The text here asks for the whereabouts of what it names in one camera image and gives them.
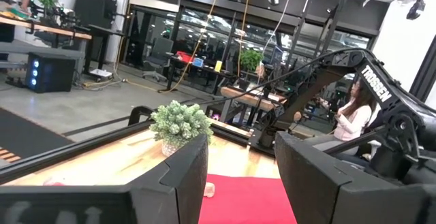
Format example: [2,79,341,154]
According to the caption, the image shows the green artificial potted plant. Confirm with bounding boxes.
[149,99,215,157]

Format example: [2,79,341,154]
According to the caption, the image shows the red cloth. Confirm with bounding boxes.
[198,173,298,224]

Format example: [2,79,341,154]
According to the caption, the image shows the black computer tower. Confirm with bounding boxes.
[25,52,76,94]

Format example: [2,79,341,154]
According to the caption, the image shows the black metal table frame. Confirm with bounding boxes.
[0,116,277,186]

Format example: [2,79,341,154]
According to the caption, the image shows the black orange-striped floor mat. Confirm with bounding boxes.
[0,107,74,165]

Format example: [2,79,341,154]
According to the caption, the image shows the green background plant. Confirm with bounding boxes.
[35,0,59,26]
[238,48,265,74]

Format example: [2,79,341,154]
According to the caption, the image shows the wooden background table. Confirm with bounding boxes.
[220,86,287,113]
[0,14,93,65]

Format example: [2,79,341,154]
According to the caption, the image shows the grey office chair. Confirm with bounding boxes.
[142,37,174,82]

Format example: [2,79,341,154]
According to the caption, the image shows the yellow hanging cable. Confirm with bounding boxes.
[163,0,225,94]

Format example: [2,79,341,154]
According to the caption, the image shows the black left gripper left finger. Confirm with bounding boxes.
[126,133,209,224]

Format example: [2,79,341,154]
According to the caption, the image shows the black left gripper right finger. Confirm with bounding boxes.
[275,131,423,224]

